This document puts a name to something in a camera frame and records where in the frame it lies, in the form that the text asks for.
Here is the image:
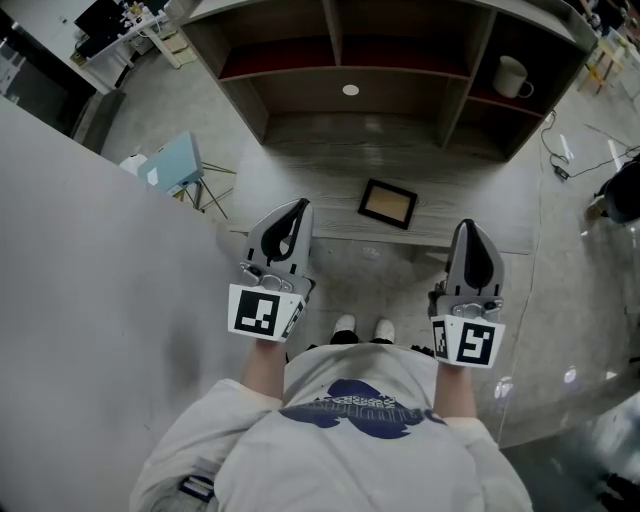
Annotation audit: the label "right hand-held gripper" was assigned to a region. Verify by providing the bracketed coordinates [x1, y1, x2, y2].
[428, 218, 506, 370]

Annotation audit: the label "white round disc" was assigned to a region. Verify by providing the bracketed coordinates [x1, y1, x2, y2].
[118, 153, 149, 177]

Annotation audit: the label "black framed picture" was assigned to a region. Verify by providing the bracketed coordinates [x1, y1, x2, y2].
[357, 178, 419, 231]

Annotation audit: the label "white background table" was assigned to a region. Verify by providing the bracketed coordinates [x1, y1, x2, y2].
[77, 12, 176, 96]

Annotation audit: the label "yellow stool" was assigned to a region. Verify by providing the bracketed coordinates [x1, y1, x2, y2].
[577, 37, 629, 96]

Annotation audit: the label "white mug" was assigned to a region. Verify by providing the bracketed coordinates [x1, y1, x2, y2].
[492, 54, 535, 100]

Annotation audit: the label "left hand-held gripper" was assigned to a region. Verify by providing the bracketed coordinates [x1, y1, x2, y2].
[228, 198, 316, 344]

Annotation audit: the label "dark striped strap buckle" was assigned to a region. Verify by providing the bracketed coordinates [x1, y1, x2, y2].
[177, 474, 216, 501]

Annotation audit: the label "black cabinet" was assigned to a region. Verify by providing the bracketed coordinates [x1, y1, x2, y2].
[0, 9, 96, 136]

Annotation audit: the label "person's left forearm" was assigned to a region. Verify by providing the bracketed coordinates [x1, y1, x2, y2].
[239, 339, 286, 401]

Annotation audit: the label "black monitor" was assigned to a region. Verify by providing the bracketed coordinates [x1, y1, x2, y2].
[73, 0, 126, 54]

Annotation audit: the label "black cable with adapter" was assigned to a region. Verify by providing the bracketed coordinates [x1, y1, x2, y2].
[539, 112, 640, 181]

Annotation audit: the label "person's black trousers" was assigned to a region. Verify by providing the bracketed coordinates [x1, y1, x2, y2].
[328, 329, 401, 347]

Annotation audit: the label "light blue flat box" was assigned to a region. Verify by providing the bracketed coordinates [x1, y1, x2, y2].
[137, 131, 205, 196]

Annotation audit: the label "black bag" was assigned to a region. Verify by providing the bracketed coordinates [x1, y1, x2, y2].
[587, 154, 640, 224]

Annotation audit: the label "person's white printed shirt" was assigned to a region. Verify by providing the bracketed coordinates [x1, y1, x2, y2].
[128, 342, 534, 512]

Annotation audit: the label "person's right forearm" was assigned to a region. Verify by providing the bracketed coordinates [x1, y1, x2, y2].
[433, 359, 479, 421]

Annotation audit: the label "wooden shelf desk unit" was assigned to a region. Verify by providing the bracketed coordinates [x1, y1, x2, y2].
[179, 0, 599, 256]

